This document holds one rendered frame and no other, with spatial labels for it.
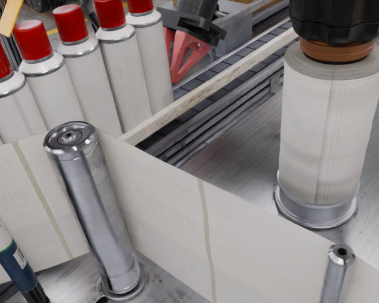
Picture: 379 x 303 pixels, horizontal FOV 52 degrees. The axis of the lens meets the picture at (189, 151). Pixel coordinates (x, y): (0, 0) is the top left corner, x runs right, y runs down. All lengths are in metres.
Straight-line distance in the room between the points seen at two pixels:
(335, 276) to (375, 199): 0.30
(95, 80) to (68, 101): 0.04
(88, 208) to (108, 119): 0.24
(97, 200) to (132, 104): 0.26
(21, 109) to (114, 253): 0.19
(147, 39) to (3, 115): 0.21
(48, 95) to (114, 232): 0.20
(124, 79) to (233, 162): 0.18
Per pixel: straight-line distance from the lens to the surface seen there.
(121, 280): 0.39
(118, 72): 0.52
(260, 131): 0.57
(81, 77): 0.50
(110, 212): 0.32
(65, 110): 0.49
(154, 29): 0.54
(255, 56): 0.71
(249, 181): 0.50
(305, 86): 0.35
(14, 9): 0.47
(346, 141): 0.38
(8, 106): 0.45
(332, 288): 0.21
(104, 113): 0.53
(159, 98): 0.58
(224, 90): 0.68
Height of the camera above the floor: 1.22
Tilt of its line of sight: 39 degrees down
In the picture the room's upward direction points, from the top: 8 degrees counter-clockwise
